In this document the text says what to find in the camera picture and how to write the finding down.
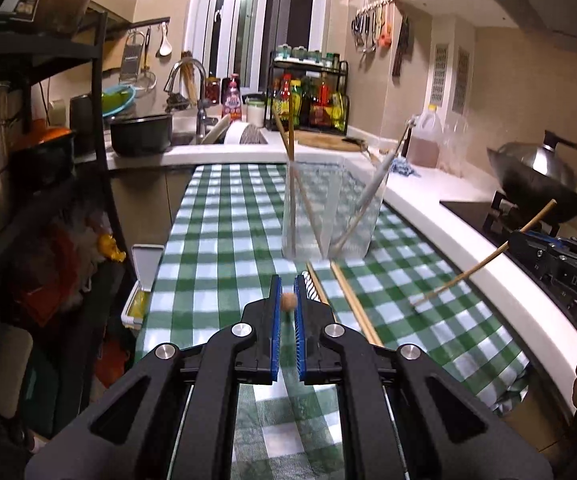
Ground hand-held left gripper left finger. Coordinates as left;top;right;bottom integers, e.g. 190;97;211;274
24;274;283;480

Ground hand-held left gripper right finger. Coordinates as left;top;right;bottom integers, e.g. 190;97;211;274
294;274;554;480

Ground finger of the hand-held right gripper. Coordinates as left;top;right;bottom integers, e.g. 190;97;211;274
507;230;577;256
508;247;557;284

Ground white spoon striped handle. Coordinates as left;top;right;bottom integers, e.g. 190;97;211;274
301;270;321;303

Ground clear plastic utensil holder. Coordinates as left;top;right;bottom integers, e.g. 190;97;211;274
281;152;388;263

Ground black wok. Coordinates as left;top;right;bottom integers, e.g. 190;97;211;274
488;152;577;226

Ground black gas stove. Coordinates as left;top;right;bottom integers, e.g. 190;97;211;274
439;195;577;331

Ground steel wok lid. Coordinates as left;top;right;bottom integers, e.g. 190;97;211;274
495;130;577;196

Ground green checkered tablecloth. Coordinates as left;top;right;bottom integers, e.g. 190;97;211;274
136;157;531;480

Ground clear plastic bottle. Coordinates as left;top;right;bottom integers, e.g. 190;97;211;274
442;115;475;177

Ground plastic oil jug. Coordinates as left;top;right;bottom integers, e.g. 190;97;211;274
408;104;444;168

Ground white plastic box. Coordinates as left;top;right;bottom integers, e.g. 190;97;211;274
121;244;165;332

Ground blue cloth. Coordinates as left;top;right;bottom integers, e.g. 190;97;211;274
387;157;421;178

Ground yellow toy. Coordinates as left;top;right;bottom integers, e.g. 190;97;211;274
98;232;127;263

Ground round wooden cutting board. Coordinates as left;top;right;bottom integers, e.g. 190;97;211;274
295;130;366;152

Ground white plate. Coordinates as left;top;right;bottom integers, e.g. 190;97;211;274
203;115;269;146

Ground white jar dark lid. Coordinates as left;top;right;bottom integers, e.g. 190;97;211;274
245;96;266;128

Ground fluffy brown duster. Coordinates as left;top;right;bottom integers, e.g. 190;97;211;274
18;200;106;321

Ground yellow green packet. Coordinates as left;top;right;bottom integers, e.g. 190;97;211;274
332;91;347;130

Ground red oil bottle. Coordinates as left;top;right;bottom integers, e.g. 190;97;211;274
315;80;333;126

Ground dark sauce bottle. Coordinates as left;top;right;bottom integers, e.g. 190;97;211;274
301;77;316;126

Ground pink dish soap bottle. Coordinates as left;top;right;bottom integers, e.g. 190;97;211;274
222;74;243;122

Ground red capped sauce bottle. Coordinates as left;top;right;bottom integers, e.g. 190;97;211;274
274;75;293;126

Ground black hanging tool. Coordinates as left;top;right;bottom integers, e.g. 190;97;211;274
391;15;412;79

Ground black cooking pot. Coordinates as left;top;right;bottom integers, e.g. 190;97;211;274
110;112;175;157

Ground black spice rack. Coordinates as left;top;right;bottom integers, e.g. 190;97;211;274
268;57;350;136

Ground orange hanging brush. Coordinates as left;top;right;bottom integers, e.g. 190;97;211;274
378;2;394;47

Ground wooden spatulas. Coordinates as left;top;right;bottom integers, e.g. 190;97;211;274
181;50;200;102

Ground hanging metal tools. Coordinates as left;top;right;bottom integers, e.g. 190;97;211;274
351;7;380;54

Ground row of spice jars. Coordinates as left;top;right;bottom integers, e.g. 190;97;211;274
274;44;342;68

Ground steel faucet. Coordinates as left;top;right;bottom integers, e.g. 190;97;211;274
164;58;210;138

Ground green plastic colander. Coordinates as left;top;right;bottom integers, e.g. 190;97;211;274
102;85;137;118

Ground metal strainer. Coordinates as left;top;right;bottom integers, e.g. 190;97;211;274
135;70;158;95

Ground dark grey cup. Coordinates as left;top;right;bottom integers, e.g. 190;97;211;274
68;94;94;156

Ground small black pot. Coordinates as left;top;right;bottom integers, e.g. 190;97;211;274
11;132;77;187

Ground orange lid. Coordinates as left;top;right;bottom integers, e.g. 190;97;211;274
31;120;75;144

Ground black shelf rack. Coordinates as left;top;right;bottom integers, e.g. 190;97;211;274
0;7;172;411

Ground white ladle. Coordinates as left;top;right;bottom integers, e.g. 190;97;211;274
156;25;173;58

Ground metal grater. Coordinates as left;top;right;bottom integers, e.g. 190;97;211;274
119;30;145;81

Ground window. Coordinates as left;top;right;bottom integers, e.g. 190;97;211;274
183;0;331;92

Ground brown bowl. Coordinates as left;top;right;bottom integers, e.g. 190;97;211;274
38;0;92;36

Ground wall vent grille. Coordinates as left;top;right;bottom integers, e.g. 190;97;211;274
431;42;449;106
452;47;471;114

